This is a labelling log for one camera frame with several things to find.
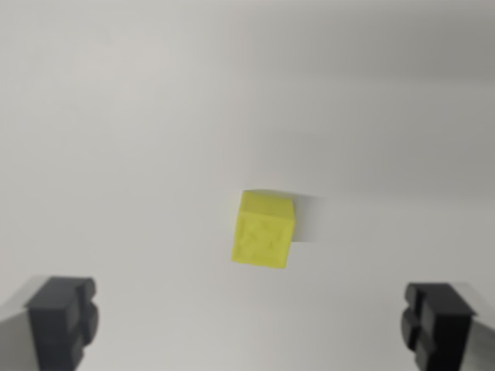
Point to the yellow cube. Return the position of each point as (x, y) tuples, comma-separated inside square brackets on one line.
[(263, 232)]

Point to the black silver gripper left finger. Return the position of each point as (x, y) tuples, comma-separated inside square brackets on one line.
[(58, 324)]

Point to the black silver gripper right finger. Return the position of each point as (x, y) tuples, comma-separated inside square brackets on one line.
[(441, 328)]

